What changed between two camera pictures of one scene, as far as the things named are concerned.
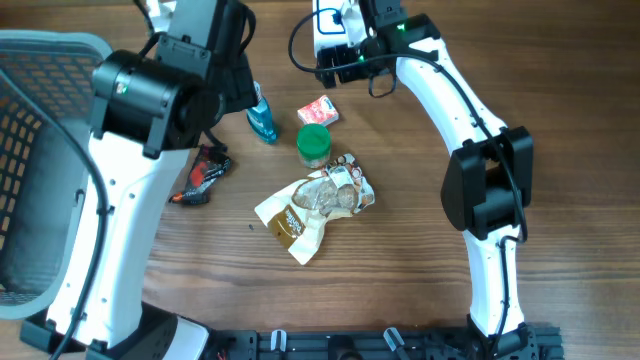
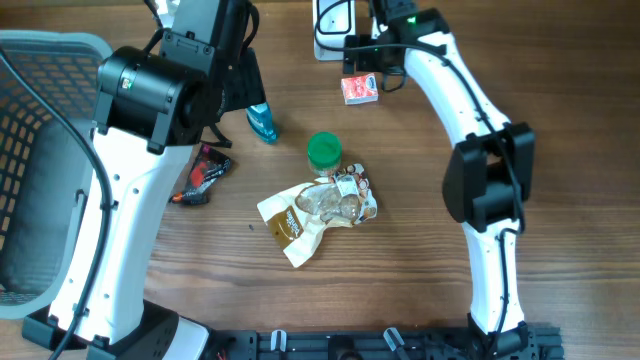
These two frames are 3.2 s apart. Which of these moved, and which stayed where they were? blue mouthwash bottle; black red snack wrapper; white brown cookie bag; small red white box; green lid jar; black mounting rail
Moved: green lid jar; small red white box
Stayed: black mounting rail; white brown cookie bag; black red snack wrapper; blue mouthwash bottle
